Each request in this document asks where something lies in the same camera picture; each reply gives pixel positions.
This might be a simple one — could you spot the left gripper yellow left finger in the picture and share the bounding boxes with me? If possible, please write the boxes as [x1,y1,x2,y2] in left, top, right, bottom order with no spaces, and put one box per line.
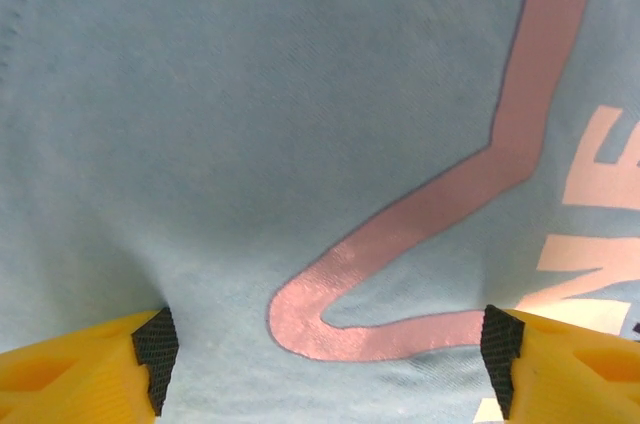
[0,307,180,424]

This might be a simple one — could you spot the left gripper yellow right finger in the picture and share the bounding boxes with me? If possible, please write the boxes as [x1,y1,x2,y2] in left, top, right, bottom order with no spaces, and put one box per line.
[479,304,640,424]

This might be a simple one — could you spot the light blue printed t-shirt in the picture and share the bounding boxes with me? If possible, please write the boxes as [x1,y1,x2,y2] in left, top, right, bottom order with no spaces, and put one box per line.
[0,0,640,424]

